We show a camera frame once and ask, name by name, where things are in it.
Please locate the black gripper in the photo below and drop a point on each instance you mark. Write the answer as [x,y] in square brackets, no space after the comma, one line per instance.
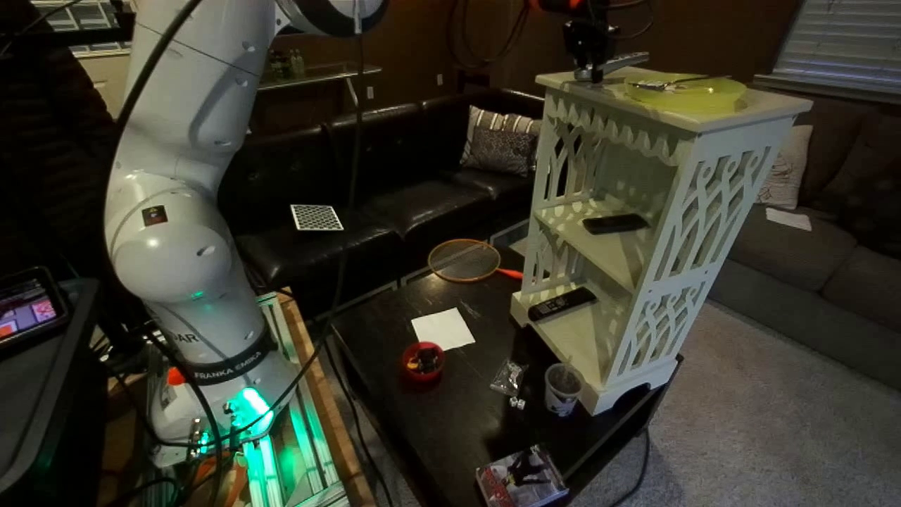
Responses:
[592,41]

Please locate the grey remote control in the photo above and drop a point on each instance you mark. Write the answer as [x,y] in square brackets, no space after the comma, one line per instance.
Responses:
[627,60]

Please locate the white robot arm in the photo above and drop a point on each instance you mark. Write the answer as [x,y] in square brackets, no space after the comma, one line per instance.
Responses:
[200,215]

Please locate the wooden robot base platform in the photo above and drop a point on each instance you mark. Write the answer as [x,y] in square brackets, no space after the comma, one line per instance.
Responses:
[319,402]

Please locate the white lattice shelf unit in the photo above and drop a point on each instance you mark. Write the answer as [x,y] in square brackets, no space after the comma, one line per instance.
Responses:
[693,179]

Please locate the black remote middle shelf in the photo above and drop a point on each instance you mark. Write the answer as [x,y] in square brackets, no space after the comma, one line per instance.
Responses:
[616,224]

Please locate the black remote shelf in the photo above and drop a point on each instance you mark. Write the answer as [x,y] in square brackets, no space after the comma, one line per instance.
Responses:
[616,224]
[561,301]

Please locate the black remote lower shelf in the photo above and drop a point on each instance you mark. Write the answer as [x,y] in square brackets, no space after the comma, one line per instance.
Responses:
[561,301]

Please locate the spoon on plate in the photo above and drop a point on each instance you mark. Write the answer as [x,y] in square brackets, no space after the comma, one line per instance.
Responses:
[666,84]

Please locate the yellow plate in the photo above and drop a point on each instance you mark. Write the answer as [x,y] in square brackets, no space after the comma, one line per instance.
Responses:
[710,97]

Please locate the patterned throw pillow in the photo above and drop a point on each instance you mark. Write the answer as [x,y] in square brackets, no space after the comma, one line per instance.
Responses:
[502,142]

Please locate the light cushion on couch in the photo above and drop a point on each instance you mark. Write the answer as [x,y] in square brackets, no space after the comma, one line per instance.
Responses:
[787,172]

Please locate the window blinds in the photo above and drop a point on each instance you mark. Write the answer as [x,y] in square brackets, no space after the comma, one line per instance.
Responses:
[839,49]

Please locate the white paper on couch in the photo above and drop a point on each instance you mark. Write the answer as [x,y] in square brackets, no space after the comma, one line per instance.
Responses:
[789,217]

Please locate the white paper note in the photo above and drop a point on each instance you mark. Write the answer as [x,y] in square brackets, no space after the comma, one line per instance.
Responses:
[444,326]

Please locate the black leather sofa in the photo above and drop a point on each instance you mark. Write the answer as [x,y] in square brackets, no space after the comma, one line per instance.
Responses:
[396,180]

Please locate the checkered card on sofa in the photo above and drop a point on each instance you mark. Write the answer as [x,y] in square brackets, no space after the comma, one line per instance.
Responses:
[317,217]

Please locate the grey fabric couch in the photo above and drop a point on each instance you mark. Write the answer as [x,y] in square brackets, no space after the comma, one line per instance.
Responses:
[835,288]

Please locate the crumpled clear wrapper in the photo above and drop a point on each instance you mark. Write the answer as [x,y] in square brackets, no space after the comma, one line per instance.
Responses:
[507,381]

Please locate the tablet screen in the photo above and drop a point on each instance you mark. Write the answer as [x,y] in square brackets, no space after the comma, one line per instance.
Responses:
[31,307]

